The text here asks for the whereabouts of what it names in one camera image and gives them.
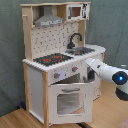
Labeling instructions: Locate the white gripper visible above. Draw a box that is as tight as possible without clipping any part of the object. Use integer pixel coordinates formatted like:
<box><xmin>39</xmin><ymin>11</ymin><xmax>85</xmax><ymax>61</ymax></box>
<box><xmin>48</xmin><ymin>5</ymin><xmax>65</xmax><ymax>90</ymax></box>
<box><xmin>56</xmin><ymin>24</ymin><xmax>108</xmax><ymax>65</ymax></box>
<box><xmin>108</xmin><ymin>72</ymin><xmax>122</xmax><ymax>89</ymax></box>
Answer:
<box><xmin>86</xmin><ymin>58</ymin><xmax>101</xmax><ymax>71</ymax></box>

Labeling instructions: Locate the white oven door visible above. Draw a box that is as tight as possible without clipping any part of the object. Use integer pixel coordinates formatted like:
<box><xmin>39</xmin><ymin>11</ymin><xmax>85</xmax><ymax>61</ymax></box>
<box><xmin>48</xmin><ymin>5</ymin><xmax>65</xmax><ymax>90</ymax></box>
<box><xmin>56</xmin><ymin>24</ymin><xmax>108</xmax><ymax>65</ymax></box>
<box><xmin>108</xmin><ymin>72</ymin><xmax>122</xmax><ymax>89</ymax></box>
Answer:
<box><xmin>49</xmin><ymin>83</ymin><xmax>93</xmax><ymax>124</ymax></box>

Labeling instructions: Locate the toy microwave door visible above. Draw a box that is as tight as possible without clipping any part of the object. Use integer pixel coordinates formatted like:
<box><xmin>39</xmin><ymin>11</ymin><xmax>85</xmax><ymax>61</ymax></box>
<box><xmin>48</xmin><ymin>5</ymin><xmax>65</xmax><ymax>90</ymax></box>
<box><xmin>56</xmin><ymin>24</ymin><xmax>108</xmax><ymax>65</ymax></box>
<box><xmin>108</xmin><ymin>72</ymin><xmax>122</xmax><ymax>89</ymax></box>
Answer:
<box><xmin>67</xmin><ymin>5</ymin><xmax>82</xmax><ymax>20</ymax></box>

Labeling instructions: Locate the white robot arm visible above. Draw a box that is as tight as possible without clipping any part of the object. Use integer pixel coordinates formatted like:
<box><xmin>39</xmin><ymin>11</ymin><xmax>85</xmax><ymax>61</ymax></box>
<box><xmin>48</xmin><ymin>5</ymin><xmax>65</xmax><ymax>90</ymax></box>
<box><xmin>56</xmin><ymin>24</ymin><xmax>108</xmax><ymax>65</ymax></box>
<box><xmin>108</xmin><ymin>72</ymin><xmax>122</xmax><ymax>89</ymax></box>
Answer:
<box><xmin>86</xmin><ymin>58</ymin><xmax>128</xmax><ymax>101</ymax></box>

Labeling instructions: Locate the wooden toy kitchen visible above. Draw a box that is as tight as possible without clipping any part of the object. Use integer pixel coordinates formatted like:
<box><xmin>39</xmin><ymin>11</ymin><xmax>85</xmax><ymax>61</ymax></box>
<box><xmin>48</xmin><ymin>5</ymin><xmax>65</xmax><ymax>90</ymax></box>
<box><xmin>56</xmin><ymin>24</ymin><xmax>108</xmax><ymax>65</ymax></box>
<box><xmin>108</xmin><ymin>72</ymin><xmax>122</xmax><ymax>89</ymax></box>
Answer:
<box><xmin>22</xmin><ymin>2</ymin><xmax>105</xmax><ymax>127</ymax></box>

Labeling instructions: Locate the grey dishwasher door panel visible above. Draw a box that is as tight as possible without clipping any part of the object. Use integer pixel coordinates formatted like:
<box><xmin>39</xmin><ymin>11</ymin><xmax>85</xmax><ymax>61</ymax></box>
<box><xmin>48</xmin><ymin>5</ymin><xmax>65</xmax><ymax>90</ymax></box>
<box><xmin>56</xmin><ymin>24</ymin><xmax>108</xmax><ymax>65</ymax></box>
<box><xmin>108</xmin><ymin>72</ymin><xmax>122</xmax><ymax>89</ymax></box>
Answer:
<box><xmin>87</xmin><ymin>67</ymin><xmax>95</xmax><ymax>82</ymax></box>

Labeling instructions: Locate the right oven knob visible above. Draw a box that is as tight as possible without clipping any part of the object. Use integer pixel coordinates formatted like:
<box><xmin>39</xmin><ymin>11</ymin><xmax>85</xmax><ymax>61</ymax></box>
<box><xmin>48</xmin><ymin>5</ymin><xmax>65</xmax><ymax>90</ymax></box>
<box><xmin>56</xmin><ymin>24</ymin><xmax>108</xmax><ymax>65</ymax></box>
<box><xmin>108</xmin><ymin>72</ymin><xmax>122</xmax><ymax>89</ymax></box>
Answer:
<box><xmin>72</xmin><ymin>66</ymin><xmax>78</xmax><ymax>72</ymax></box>

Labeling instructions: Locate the oven knob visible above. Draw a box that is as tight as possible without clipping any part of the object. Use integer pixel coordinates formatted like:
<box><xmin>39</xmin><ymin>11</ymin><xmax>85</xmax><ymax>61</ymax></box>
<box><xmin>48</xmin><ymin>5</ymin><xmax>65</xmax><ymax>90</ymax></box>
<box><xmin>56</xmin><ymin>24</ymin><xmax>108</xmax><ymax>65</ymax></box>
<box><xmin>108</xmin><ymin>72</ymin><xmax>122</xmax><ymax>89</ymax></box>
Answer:
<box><xmin>72</xmin><ymin>66</ymin><xmax>78</xmax><ymax>72</ymax></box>
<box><xmin>54</xmin><ymin>73</ymin><xmax>60</xmax><ymax>79</ymax></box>

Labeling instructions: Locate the grey toy sink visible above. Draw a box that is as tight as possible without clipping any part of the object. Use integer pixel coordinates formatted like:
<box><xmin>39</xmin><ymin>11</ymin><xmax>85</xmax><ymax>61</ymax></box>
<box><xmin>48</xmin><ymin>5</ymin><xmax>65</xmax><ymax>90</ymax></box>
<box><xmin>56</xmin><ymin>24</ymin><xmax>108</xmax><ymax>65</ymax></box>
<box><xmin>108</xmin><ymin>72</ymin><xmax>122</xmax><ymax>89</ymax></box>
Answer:
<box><xmin>65</xmin><ymin>47</ymin><xmax>95</xmax><ymax>56</ymax></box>

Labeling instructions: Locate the black toy faucet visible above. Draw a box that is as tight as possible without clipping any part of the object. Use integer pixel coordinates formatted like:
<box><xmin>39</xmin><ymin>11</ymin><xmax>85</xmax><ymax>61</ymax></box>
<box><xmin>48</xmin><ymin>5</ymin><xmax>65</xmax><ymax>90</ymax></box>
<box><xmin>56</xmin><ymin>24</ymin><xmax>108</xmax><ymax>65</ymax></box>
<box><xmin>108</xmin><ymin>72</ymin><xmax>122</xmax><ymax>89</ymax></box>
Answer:
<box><xmin>67</xmin><ymin>33</ymin><xmax>82</xmax><ymax>49</ymax></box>

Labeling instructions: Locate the left oven knob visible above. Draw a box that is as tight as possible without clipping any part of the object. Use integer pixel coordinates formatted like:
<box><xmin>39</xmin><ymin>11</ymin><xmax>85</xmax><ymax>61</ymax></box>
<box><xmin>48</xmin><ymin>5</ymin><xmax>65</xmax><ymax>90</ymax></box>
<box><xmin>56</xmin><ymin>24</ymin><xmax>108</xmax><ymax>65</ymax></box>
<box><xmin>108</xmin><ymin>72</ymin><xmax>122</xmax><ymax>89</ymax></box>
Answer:
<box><xmin>54</xmin><ymin>73</ymin><xmax>60</xmax><ymax>79</ymax></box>

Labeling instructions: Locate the black toy stovetop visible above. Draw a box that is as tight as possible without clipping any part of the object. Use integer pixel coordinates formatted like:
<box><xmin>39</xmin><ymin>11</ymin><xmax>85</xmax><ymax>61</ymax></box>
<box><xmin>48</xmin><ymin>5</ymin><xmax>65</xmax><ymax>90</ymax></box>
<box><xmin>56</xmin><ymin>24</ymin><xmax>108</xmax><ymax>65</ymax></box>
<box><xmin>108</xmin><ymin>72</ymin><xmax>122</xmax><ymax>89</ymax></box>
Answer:
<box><xmin>34</xmin><ymin>53</ymin><xmax>71</xmax><ymax>66</ymax></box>

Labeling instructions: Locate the grey range hood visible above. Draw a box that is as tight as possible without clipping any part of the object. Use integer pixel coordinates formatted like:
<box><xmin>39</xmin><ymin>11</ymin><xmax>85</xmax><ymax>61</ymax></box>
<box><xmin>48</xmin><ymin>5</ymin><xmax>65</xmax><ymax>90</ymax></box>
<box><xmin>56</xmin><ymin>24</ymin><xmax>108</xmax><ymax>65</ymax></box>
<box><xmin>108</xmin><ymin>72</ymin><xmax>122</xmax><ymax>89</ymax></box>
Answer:
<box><xmin>34</xmin><ymin>5</ymin><xmax>64</xmax><ymax>27</ymax></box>

